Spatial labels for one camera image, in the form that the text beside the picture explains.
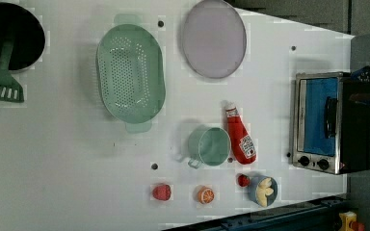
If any blue bowl with banana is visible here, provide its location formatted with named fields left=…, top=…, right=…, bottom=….
left=248, top=175, right=278, bottom=208

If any large red strawberry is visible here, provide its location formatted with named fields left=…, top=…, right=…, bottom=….
left=152, top=184, right=172, bottom=201

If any black round pot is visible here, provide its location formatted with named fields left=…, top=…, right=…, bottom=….
left=0, top=2, right=45, bottom=70

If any red ketchup bottle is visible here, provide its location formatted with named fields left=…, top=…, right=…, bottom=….
left=225, top=103, right=256, bottom=165

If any green mug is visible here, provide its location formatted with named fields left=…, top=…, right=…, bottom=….
left=188, top=125, right=231, bottom=169

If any orange half slice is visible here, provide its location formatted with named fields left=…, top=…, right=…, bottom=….
left=197, top=186, right=215, bottom=204

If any green slotted spatula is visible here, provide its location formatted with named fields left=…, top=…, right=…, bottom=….
left=0, top=40, right=24, bottom=103

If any lilac round plate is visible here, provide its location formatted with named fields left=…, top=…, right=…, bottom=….
left=181, top=0, right=247, bottom=79

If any black steel toaster oven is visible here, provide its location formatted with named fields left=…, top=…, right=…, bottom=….
left=291, top=72, right=370, bottom=175

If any green oval colander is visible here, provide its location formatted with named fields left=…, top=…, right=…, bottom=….
left=96, top=13, right=166, bottom=134

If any small red strawberry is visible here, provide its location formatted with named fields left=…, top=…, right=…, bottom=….
left=237, top=174, right=251, bottom=187

